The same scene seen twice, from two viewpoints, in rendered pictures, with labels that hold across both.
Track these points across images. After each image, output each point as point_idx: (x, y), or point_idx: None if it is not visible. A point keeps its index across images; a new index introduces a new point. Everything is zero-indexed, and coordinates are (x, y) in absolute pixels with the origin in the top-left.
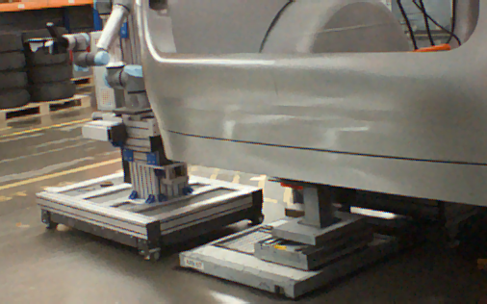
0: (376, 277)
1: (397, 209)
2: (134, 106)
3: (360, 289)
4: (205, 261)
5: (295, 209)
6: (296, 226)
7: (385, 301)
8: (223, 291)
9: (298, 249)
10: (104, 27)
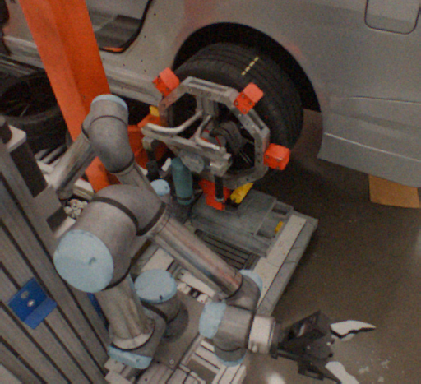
0: (262, 190)
1: None
2: (188, 316)
3: (285, 195)
4: (274, 302)
5: (135, 252)
6: (248, 215)
7: (305, 179)
8: (310, 281)
9: (284, 212)
10: (122, 293)
